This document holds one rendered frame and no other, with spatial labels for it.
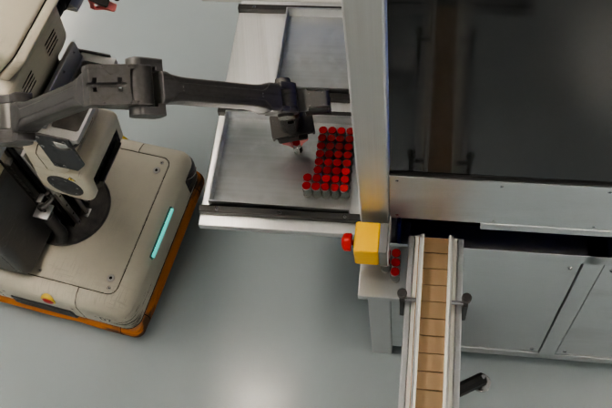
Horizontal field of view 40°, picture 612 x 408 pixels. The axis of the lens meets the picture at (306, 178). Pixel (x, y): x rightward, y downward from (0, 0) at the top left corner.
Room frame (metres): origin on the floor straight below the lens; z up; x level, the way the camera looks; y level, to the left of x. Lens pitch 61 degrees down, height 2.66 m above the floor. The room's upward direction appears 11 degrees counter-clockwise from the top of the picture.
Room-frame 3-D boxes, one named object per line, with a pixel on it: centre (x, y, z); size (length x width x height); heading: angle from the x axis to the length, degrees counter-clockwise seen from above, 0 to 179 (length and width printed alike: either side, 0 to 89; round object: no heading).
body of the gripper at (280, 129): (1.07, 0.01, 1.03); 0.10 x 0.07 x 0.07; 88
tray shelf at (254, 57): (1.20, -0.05, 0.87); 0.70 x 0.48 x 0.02; 163
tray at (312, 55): (1.34, -0.17, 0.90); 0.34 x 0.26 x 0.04; 73
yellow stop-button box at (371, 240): (0.74, -0.11, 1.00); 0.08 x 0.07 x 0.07; 73
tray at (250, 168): (1.04, 0.04, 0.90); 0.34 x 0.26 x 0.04; 73
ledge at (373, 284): (0.71, -0.15, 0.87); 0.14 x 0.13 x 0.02; 73
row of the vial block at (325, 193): (1.01, -0.06, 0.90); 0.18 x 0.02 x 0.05; 163
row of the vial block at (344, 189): (1.00, -0.11, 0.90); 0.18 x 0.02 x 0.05; 163
